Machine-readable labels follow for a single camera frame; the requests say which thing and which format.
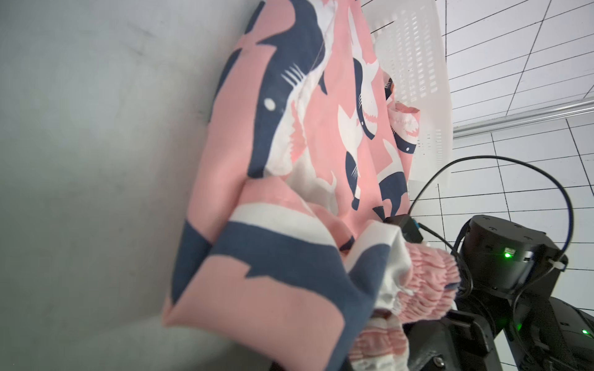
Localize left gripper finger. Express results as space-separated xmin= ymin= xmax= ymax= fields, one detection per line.
xmin=340 ymin=309 xmax=504 ymax=371

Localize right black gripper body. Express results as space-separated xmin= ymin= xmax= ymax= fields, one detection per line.
xmin=459 ymin=215 xmax=568 ymax=299

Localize pink shark print shorts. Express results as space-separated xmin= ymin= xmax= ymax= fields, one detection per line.
xmin=162 ymin=1 xmax=460 ymax=370

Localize white plastic basket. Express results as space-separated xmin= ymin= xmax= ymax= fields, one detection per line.
xmin=362 ymin=0 xmax=453 ymax=182

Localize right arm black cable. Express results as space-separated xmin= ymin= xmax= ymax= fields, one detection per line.
xmin=407 ymin=155 xmax=575 ymax=371

